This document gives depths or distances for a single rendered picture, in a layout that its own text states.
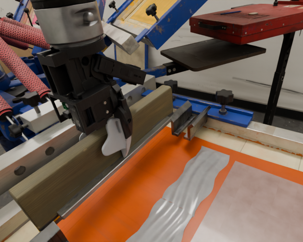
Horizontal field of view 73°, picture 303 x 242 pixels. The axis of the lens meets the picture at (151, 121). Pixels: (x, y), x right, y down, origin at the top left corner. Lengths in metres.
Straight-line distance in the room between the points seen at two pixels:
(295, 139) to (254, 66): 1.87
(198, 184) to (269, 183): 0.14
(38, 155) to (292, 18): 1.25
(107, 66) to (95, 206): 0.27
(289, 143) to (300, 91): 1.87
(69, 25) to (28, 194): 0.22
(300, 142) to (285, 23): 0.86
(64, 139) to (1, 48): 0.43
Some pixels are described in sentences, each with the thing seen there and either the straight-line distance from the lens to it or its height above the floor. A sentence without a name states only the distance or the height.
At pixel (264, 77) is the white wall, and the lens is 2.39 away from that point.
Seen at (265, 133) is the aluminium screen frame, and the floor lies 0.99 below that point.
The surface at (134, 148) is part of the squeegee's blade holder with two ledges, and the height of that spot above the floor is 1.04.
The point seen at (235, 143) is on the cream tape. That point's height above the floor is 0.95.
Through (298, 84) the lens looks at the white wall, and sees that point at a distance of 2.38.
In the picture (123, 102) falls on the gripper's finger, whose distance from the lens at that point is 0.32.
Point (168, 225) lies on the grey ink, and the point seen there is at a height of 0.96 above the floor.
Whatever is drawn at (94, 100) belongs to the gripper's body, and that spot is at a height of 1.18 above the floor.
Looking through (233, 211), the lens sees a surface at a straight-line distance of 0.43.
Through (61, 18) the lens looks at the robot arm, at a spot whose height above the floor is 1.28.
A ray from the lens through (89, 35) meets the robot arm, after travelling 0.28.
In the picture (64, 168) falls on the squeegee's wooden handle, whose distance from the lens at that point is 0.33.
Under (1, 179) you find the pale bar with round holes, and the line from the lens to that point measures 0.51.
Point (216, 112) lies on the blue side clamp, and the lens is 0.58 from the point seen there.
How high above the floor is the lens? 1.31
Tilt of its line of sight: 34 degrees down
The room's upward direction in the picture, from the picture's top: 7 degrees counter-clockwise
